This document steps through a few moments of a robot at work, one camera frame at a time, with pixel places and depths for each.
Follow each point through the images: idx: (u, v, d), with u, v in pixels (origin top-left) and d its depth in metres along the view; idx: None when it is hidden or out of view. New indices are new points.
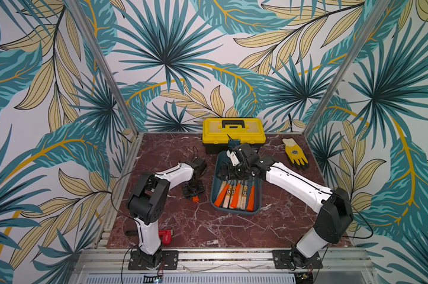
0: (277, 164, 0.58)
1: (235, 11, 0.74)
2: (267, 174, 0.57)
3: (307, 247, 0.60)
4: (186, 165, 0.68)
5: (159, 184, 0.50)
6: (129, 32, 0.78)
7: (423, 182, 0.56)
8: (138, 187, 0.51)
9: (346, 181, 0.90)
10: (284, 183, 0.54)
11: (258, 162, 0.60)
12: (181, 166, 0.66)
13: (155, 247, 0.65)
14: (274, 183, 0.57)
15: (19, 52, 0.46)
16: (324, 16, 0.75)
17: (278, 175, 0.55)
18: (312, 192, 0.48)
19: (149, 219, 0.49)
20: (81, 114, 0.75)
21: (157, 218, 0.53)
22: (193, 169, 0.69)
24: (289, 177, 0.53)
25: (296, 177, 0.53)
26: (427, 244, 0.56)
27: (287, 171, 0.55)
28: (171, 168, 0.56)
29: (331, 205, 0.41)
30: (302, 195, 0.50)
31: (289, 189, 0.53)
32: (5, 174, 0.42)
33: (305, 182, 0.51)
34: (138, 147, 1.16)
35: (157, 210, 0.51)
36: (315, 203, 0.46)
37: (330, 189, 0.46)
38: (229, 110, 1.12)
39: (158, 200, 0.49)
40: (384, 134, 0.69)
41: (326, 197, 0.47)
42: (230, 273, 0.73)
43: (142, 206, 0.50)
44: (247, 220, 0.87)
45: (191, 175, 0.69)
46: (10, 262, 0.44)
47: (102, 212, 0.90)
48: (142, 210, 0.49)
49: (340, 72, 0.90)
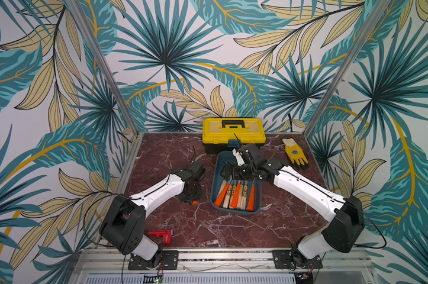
0: (286, 168, 0.55)
1: (235, 11, 0.74)
2: (276, 177, 0.54)
3: (309, 248, 0.60)
4: (175, 178, 0.59)
5: (134, 213, 0.43)
6: (129, 32, 0.78)
7: (423, 182, 0.56)
8: (112, 214, 0.44)
9: (346, 181, 0.90)
10: (293, 188, 0.52)
11: (266, 165, 0.57)
12: (169, 180, 0.57)
13: (153, 251, 0.64)
14: (282, 186, 0.54)
15: (19, 52, 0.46)
16: (324, 16, 0.75)
17: (287, 180, 0.52)
18: (324, 200, 0.46)
19: (123, 249, 0.43)
20: (81, 114, 0.75)
21: (133, 246, 0.46)
22: (182, 183, 0.59)
24: (298, 181, 0.51)
25: (306, 182, 0.51)
26: (427, 245, 0.56)
27: (297, 176, 0.53)
28: (154, 188, 0.52)
29: (344, 213, 0.49)
30: (311, 202, 0.48)
31: (298, 194, 0.51)
32: (5, 174, 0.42)
33: (317, 189, 0.49)
34: (138, 147, 1.16)
35: (132, 239, 0.44)
36: (327, 211, 0.45)
37: (343, 197, 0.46)
38: (229, 110, 1.12)
39: (130, 231, 0.42)
40: (384, 134, 0.69)
41: (338, 205, 0.45)
42: (230, 273, 0.73)
43: (116, 235, 0.44)
44: (247, 220, 0.87)
45: (180, 190, 0.59)
46: (10, 262, 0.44)
47: (102, 212, 0.90)
48: (115, 240, 0.43)
49: (340, 72, 0.90)
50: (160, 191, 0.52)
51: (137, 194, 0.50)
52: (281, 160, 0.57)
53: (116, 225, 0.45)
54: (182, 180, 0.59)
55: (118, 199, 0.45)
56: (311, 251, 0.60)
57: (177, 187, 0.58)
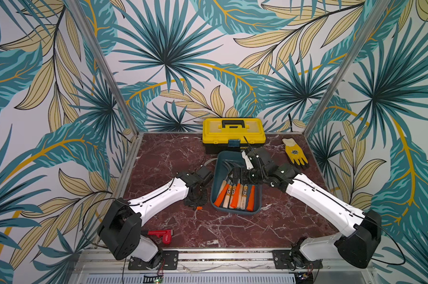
0: (299, 177, 0.52)
1: (235, 11, 0.74)
2: (289, 186, 0.51)
3: (312, 252, 0.60)
4: (179, 183, 0.56)
5: (129, 220, 0.42)
6: (129, 32, 0.78)
7: (423, 182, 0.56)
8: (110, 217, 0.43)
9: (346, 181, 0.90)
10: (308, 199, 0.49)
11: (278, 172, 0.54)
12: (171, 186, 0.54)
13: (153, 252, 0.63)
14: (296, 196, 0.52)
15: (19, 52, 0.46)
16: (324, 16, 0.75)
17: (302, 190, 0.49)
18: (343, 214, 0.44)
19: (117, 255, 0.42)
20: (81, 114, 0.75)
21: (128, 252, 0.45)
22: (187, 189, 0.56)
24: (314, 193, 0.48)
25: (322, 193, 0.48)
26: None
27: (313, 186, 0.50)
28: (155, 194, 0.50)
29: (365, 231, 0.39)
30: (327, 214, 0.46)
31: (313, 206, 0.49)
32: (5, 174, 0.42)
33: (334, 202, 0.46)
34: (138, 147, 1.16)
35: (128, 245, 0.43)
36: (346, 225, 0.42)
37: (362, 211, 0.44)
38: (229, 110, 1.12)
39: (124, 238, 0.41)
40: (384, 135, 0.69)
41: (359, 220, 0.42)
42: (230, 273, 0.73)
43: (112, 239, 0.43)
44: (247, 220, 0.87)
45: (183, 195, 0.57)
46: (10, 262, 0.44)
47: (102, 212, 0.90)
48: (110, 244, 0.43)
49: (340, 72, 0.90)
50: (161, 197, 0.50)
51: (135, 200, 0.47)
52: (295, 167, 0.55)
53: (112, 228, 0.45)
54: (186, 186, 0.56)
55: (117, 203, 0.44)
56: (313, 254, 0.60)
57: (182, 192, 0.55)
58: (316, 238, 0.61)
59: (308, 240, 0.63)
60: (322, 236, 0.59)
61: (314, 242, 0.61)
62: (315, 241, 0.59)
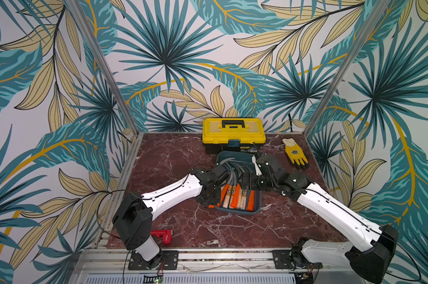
0: (313, 186, 0.50)
1: (235, 11, 0.74)
2: (302, 197, 0.49)
3: (315, 256, 0.59)
4: (193, 181, 0.55)
5: (142, 215, 0.42)
6: (129, 32, 0.78)
7: (423, 182, 0.56)
8: (124, 207, 0.44)
9: (346, 181, 0.90)
10: (321, 210, 0.47)
11: (290, 180, 0.52)
12: (185, 183, 0.54)
13: (153, 253, 0.63)
14: (308, 206, 0.50)
15: (19, 52, 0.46)
16: (324, 16, 0.75)
17: (316, 202, 0.47)
18: (359, 229, 0.42)
19: (128, 245, 0.43)
20: (81, 114, 0.75)
21: (138, 244, 0.47)
22: (200, 187, 0.56)
24: (328, 205, 0.46)
25: (337, 205, 0.46)
26: None
27: (327, 197, 0.48)
28: (167, 189, 0.50)
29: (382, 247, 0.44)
30: (341, 227, 0.44)
31: (327, 218, 0.47)
32: (5, 174, 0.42)
33: (349, 214, 0.45)
34: (138, 147, 1.16)
35: (138, 237, 0.44)
36: (363, 241, 0.41)
37: (379, 226, 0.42)
38: (229, 110, 1.12)
39: (135, 231, 0.41)
40: (384, 135, 0.69)
41: (376, 236, 0.41)
42: (230, 273, 0.73)
43: (124, 229, 0.45)
44: (246, 220, 0.87)
45: (196, 193, 0.56)
46: (10, 262, 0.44)
47: (102, 212, 0.90)
48: (122, 234, 0.44)
49: (340, 72, 0.90)
50: (174, 193, 0.50)
51: (148, 194, 0.47)
52: (306, 176, 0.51)
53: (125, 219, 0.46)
54: (199, 184, 0.55)
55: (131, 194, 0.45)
56: (315, 255, 0.60)
57: (195, 190, 0.55)
58: (320, 243, 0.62)
59: (311, 242, 0.65)
60: (330, 243, 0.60)
61: (320, 247, 0.59)
62: (321, 245, 0.59)
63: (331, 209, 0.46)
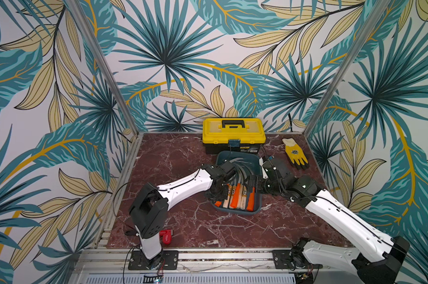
0: (323, 193, 0.49)
1: (235, 11, 0.74)
2: (311, 204, 0.48)
3: (317, 257, 0.59)
4: (204, 175, 0.57)
5: (158, 204, 0.44)
6: (129, 32, 0.78)
7: (423, 182, 0.56)
8: (140, 199, 0.47)
9: (346, 181, 0.90)
10: (331, 219, 0.46)
11: (300, 187, 0.50)
12: (196, 176, 0.56)
13: (154, 252, 0.63)
14: (317, 214, 0.49)
15: (19, 52, 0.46)
16: (324, 16, 0.75)
17: (327, 210, 0.46)
18: (370, 239, 0.41)
19: (144, 234, 0.45)
20: (81, 114, 0.75)
21: (153, 233, 0.48)
22: (211, 180, 0.57)
24: (339, 213, 0.45)
25: (348, 214, 0.45)
26: None
27: (337, 206, 0.47)
28: (181, 181, 0.53)
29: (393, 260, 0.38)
30: (351, 236, 0.43)
31: (336, 226, 0.46)
32: (5, 174, 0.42)
33: (360, 224, 0.43)
34: (138, 146, 1.16)
35: (154, 226, 0.46)
36: (374, 252, 0.40)
37: (391, 238, 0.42)
38: (229, 110, 1.12)
39: (152, 219, 0.44)
40: (384, 135, 0.69)
41: (388, 248, 0.40)
42: (230, 273, 0.73)
43: (140, 219, 0.47)
44: (247, 220, 0.87)
45: (207, 186, 0.58)
46: (10, 262, 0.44)
47: (102, 212, 0.90)
48: (139, 223, 0.46)
49: (340, 72, 0.90)
50: (186, 186, 0.52)
51: (164, 186, 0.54)
52: (317, 182, 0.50)
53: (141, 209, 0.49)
54: (209, 177, 0.57)
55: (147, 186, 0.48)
56: (317, 258, 0.59)
57: (205, 183, 0.56)
58: (322, 246, 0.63)
59: (313, 244, 0.64)
60: (334, 248, 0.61)
61: (324, 251, 0.58)
62: (324, 249, 0.59)
63: (342, 218, 0.45)
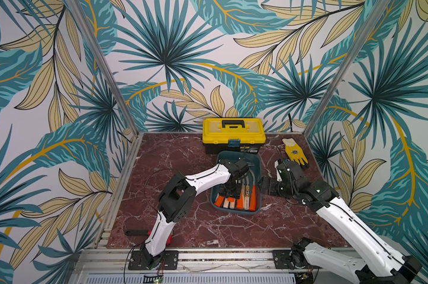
0: (337, 201, 0.47)
1: (235, 11, 0.74)
2: (324, 209, 0.47)
3: (317, 260, 0.59)
4: (222, 168, 0.64)
5: (187, 191, 0.50)
6: (129, 32, 0.78)
7: (423, 182, 0.56)
8: (169, 186, 0.54)
9: (346, 181, 0.90)
10: (341, 227, 0.45)
11: (314, 190, 0.49)
12: (217, 170, 0.62)
13: (160, 248, 0.64)
14: (327, 220, 0.48)
15: (19, 52, 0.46)
16: (324, 16, 0.75)
17: (338, 218, 0.45)
18: (380, 254, 0.40)
19: (173, 219, 0.51)
20: (81, 114, 0.75)
21: (179, 218, 0.54)
22: (228, 174, 0.63)
24: (351, 223, 0.44)
25: (360, 225, 0.44)
26: None
27: (350, 215, 0.45)
28: (203, 174, 0.59)
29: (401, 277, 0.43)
30: (360, 248, 0.43)
31: (346, 236, 0.45)
32: (6, 174, 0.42)
33: (372, 237, 0.42)
34: (138, 147, 1.16)
35: (183, 211, 0.53)
36: (382, 267, 0.39)
37: (402, 255, 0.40)
38: (229, 110, 1.12)
39: (182, 205, 0.50)
40: (384, 134, 0.69)
41: (396, 265, 0.39)
42: (230, 273, 0.73)
43: (169, 205, 0.53)
44: (247, 220, 0.87)
45: (225, 180, 0.64)
46: (10, 262, 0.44)
47: (102, 212, 0.90)
48: (169, 208, 0.53)
49: (340, 72, 0.90)
50: (209, 177, 0.59)
51: (190, 175, 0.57)
52: (331, 189, 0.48)
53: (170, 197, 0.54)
54: (228, 171, 0.64)
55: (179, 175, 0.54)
56: (317, 260, 0.60)
57: (224, 177, 0.63)
58: (324, 250, 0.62)
59: (315, 247, 0.64)
60: (337, 254, 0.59)
61: (326, 255, 0.58)
62: (326, 253, 0.59)
63: (353, 229, 0.44)
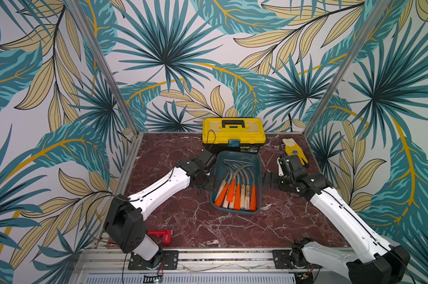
0: (330, 190, 0.50)
1: (235, 11, 0.74)
2: (315, 197, 0.50)
3: (315, 256, 0.59)
4: (178, 174, 0.54)
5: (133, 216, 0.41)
6: (129, 32, 0.78)
7: (423, 182, 0.56)
8: (112, 213, 0.43)
9: (346, 181, 0.90)
10: (331, 214, 0.47)
11: (308, 180, 0.53)
12: (171, 177, 0.53)
13: (152, 252, 0.63)
14: (320, 209, 0.50)
15: (19, 52, 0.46)
16: (324, 16, 0.75)
17: (329, 205, 0.48)
18: (366, 239, 0.42)
19: (125, 247, 0.43)
20: (81, 114, 0.75)
21: (134, 244, 0.46)
22: (188, 177, 0.55)
24: (341, 210, 0.46)
25: (350, 213, 0.46)
26: None
27: (341, 203, 0.48)
28: (154, 187, 0.49)
29: (385, 262, 0.43)
30: (348, 235, 0.44)
31: (335, 223, 0.47)
32: (6, 174, 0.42)
33: (360, 225, 0.44)
34: (138, 147, 1.16)
35: (133, 238, 0.44)
36: (366, 252, 0.40)
37: (388, 243, 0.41)
38: (229, 110, 1.12)
39: (129, 234, 0.42)
40: (384, 134, 0.69)
41: (382, 251, 0.40)
42: (230, 273, 0.73)
43: (118, 234, 0.42)
44: (247, 219, 0.87)
45: (185, 184, 0.56)
46: (10, 262, 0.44)
47: (102, 212, 0.90)
48: (118, 237, 0.42)
49: (340, 72, 0.90)
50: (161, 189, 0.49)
51: (135, 195, 0.46)
52: (327, 179, 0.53)
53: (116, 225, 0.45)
54: (185, 175, 0.54)
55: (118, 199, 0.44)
56: (314, 257, 0.60)
57: (182, 181, 0.54)
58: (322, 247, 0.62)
59: (314, 244, 0.65)
60: (334, 251, 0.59)
61: (322, 251, 0.59)
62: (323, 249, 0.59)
63: (342, 215, 0.46)
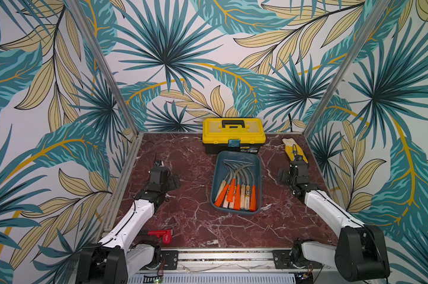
0: (321, 191, 0.61)
1: (235, 11, 0.74)
2: (306, 193, 0.61)
3: (312, 251, 0.60)
4: (142, 205, 0.56)
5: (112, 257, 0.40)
6: (129, 32, 0.78)
7: (423, 182, 0.56)
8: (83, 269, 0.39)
9: (346, 181, 0.90)
10: (318, 205, 0.56)
11: (303, 186, 0.65)
12: (137, 209, 0.54)
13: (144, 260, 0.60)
14: (311, 204, 0.59)
15: (19, 52, 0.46)
16: (324, 16, 0.75)
17: (315, 197, 0.58)
18: (341, 217, 0.49)
19: None
20: (81, 114, 0.75)
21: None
22: (152, 204, 0.58)
24: (323, 200, 0.56)
25: (331, 203, 0.55)
26: None
27: (325, 197, 0.58)
28: (124, 223, 0.49)
29: (354, 231, 0.45)
30: (331, 219, 0.50)
31: (322, 214, 0.54)
32: (6, 174, 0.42)
33: (338, 210, 0.51)
34: (138, 147, 1.16)
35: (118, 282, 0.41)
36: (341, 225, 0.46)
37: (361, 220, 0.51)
38: (229, 110, 1.12)
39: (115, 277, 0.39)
40: (384, 134, 0.69)
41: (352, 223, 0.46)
42: (230, 273, 0.73)
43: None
44: (247, 220, 0.87)
45: (151, 212, 0.58)
46: (10, 262, 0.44)
47: (102, 212, 0.90)
48: None
49: (340, 72, 0.90)
50: (131, 222, 0.49)
51: (106, 237, 0.44)
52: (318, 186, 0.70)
53: (93, 279, 0.41)
54: (148, 203, 0.57)
55: (87, 249, 0.41)
56: (311, 252, 0.61)
57: (148, 210, 0.56)
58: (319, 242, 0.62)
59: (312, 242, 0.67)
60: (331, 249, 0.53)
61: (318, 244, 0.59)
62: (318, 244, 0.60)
63: (325, 204, 0.55)
